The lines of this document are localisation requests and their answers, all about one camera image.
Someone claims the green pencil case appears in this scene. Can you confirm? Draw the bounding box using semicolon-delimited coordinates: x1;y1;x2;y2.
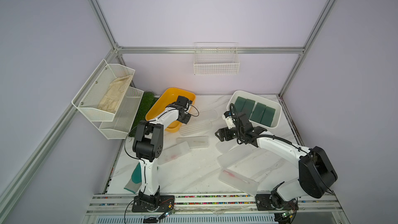
260;106;276;127
234;96;246;113
241;99;256;118
250;103;267;123

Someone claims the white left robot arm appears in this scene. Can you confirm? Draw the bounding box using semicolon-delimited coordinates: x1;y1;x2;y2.
132;95;192;212

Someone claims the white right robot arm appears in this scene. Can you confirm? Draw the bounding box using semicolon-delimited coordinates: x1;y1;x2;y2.
215;111;338;210

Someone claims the clear ribbed pencil case upper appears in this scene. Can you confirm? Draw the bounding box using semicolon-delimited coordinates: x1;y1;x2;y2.
216;141;237;154

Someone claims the clear ribbed pencil case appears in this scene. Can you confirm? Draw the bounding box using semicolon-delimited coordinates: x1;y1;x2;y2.
217;145;254;168
216;141;237;154

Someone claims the yellow plastic storage box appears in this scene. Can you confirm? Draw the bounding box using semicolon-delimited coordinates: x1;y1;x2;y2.
145;88;196;120

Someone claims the clear ribbed pencil case lower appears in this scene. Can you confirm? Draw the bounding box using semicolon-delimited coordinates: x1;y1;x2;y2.
217;145;254;168

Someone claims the white plastic storage box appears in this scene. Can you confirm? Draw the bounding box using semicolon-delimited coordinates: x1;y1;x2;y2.
227;90;283;130

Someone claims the clear pencil case front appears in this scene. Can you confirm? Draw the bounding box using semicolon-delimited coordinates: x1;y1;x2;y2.
219;169;259;197

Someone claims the green artificial grass roll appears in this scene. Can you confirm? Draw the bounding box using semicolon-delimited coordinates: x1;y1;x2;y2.
128;91;158;137

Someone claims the beige cloth in shelf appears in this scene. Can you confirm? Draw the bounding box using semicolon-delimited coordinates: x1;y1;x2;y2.
97;75;133;114

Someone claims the green rubber glove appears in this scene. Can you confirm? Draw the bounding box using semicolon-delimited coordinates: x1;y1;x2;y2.
124;163;142;194

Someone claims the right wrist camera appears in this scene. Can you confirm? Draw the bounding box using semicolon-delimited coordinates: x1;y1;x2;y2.
222;111;236;129

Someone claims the white wire wall basket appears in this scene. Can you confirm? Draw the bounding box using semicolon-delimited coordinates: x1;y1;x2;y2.
193;42;240;76

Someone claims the white mesh wall shelf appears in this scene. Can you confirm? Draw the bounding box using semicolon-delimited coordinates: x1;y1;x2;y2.
72;60;144;140

